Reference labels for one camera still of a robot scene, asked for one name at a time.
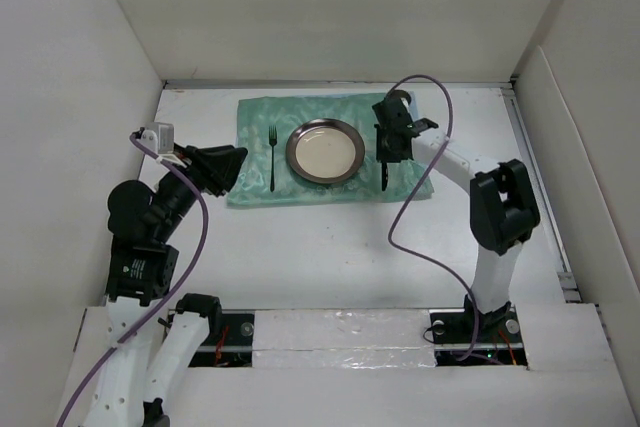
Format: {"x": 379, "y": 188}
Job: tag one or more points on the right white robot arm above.
{"x": 503, "y": 211}

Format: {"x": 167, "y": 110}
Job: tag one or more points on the black metal fork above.
{"x": 273, "y": 140}

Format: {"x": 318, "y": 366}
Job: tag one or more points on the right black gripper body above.
{"x": 384, "y": 150}

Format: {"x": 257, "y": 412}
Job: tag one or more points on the green satin placemat cloth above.
{"x": 255, "y": 115}

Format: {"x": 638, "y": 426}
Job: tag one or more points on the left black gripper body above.
{"x": 193, "y": 171}

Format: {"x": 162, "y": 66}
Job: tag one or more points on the round metal plate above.
{"x": 325, "y": 151}

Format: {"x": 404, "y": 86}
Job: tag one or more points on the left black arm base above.
{"x": 230, "y": 346}

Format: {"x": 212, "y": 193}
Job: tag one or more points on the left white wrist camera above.
{"x": 156, "y": 140}

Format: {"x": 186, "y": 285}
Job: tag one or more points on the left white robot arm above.
{"x": 135, "y": 382}

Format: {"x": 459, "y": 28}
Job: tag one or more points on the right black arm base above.
{"x": 450, "y": 334}

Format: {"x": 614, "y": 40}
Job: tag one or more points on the black knife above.
{"x": 384, "y": 176}

